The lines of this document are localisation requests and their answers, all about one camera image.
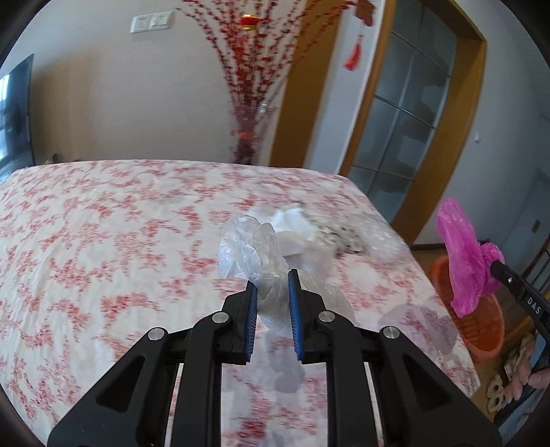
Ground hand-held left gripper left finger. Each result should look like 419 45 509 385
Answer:
47 281 259 447

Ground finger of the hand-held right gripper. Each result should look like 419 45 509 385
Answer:
490 259 527 297

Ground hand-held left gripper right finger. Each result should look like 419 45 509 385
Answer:
287 269 503 447

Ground pink plastic bag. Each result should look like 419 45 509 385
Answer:
436 198 505 319

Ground trash basket with red liner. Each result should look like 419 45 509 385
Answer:
429 255 505 361

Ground white plastic bag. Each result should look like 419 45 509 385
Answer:
273 205 340 276

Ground clear printed plastic bag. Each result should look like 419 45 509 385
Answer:
316 210 409 261

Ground floral tablecloth on table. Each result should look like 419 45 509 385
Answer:
0 159 480 447

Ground glass vase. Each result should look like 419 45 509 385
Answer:
230 103 280 166

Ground frosted glass door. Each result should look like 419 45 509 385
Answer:
348 0 458 222

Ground red decorative branches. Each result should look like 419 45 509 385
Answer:
178 0 357 108

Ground red hanging ornament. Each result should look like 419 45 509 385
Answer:
343 0 375 72

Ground flat screen television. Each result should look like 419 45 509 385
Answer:
0 54 35 181

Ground wooden door frame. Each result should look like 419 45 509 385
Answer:
339 0 488 246

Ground wooden wall post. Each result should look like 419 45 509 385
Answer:
268 0 359 168

